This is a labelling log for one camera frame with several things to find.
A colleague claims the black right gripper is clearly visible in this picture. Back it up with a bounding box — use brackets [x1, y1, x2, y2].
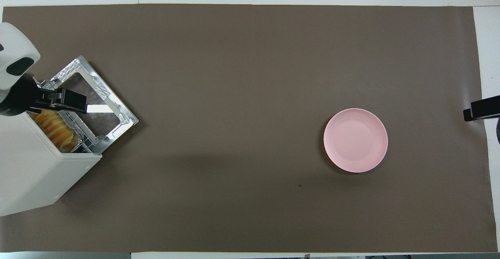
[463, 95, 500, 146]

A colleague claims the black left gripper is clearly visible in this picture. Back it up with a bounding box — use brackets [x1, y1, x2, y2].
[0, 73, 88, 118]

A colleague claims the sliced yellow bread loaf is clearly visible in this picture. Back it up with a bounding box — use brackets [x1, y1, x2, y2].
[29, 110, 79, 153]

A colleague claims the glass toaster oven door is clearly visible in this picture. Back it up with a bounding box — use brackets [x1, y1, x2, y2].
[39, 55, 139, 155]

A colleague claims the white toaster oven body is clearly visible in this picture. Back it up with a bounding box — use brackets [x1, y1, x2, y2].
[0, 111, 103, 216]

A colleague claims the pink round plate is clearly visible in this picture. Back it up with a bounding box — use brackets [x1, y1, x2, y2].
[323, 108, 389, 173]

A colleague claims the brown paper table mat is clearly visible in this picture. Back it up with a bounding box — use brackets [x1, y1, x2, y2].
[0, 4, 498, 254]

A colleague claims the metal oven wire rack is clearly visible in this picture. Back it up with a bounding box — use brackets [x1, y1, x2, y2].
[59, 110, 98, 154]

